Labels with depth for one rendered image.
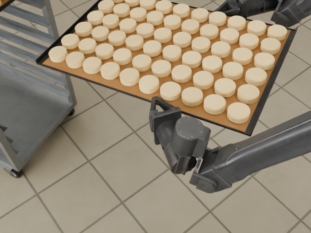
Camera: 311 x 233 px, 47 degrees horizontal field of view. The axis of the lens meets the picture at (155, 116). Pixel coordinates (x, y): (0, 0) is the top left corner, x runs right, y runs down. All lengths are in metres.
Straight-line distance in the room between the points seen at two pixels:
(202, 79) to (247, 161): 0.28
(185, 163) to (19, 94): 1.51
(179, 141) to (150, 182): 1.17
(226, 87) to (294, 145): 0.29
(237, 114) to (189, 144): 0.17
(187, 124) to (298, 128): 0.20
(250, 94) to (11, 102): 1.49
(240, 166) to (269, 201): 1.20
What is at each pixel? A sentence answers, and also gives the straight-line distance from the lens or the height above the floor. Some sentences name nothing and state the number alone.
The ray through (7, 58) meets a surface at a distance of 2.08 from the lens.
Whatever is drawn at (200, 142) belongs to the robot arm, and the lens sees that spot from 0.69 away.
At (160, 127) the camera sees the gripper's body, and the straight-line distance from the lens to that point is 0.79.
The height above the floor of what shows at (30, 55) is 0.42.
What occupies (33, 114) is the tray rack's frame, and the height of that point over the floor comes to 0.15.
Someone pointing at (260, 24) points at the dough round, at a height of 1.01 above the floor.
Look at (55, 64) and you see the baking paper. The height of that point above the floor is 0.95.
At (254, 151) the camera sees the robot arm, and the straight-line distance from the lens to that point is 0.66.
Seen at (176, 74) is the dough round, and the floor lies 1.00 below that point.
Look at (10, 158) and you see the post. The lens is 1.76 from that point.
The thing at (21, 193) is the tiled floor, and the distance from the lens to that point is 1.94.
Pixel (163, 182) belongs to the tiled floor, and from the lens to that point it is 1.85.
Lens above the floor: 1.64
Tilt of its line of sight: 52 degrees down
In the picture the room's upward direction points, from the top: straight up
